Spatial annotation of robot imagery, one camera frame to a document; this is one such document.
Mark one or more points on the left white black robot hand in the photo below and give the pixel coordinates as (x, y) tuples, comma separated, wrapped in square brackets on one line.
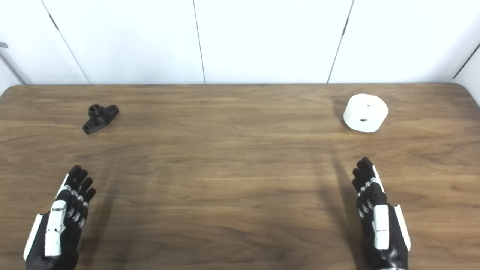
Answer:
[(56, 240)]

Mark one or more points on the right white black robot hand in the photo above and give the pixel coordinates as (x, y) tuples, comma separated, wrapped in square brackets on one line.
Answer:
[(382, 232)]

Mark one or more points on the round white piece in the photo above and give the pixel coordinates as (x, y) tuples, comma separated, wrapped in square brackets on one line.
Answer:
[(365, 112)]

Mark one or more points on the black flanged holder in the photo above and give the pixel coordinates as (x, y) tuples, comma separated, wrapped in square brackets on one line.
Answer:
[(98, 118)]

